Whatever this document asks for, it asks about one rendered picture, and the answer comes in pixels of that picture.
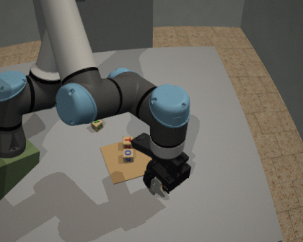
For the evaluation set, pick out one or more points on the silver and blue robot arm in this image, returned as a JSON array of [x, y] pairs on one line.
[[81, 95]]

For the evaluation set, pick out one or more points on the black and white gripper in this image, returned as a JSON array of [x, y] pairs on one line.
[[166, 173]]

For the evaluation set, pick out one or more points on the tan flat mat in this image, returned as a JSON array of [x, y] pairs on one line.
[[120, 171]]

